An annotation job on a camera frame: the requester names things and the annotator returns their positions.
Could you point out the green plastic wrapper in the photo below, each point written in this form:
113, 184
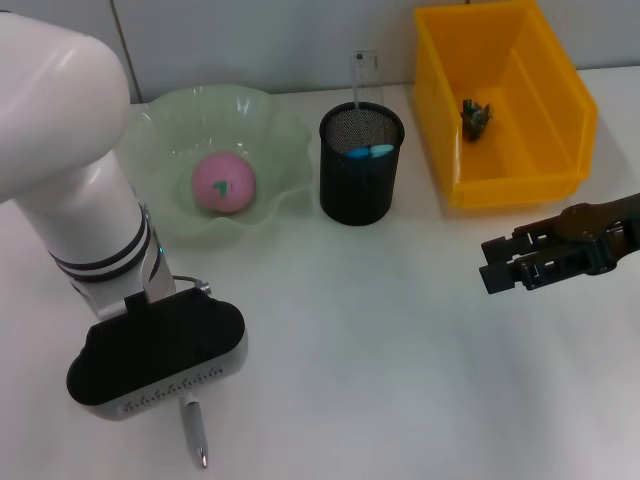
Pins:
476, 120

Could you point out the silver ballpoint pen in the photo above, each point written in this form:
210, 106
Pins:
195, 430

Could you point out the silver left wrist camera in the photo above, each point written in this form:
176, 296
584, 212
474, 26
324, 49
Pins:
160, 345

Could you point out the yellow plastic storage bin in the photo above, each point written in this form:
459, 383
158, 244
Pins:
525, 160

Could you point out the black mesh cup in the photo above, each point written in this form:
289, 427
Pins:
360, 195

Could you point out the transparent plastic ruler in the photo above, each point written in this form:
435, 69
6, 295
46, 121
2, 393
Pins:
367, 75

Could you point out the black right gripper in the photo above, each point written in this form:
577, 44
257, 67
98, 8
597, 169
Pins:
610, 230

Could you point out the pink peach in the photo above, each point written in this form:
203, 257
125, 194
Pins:
225, 182

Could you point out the blue scissors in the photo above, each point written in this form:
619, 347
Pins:
370, 151

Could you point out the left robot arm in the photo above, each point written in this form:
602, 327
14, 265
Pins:
65, 150

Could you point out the green glass fruit plate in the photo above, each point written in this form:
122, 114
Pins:
200, 115

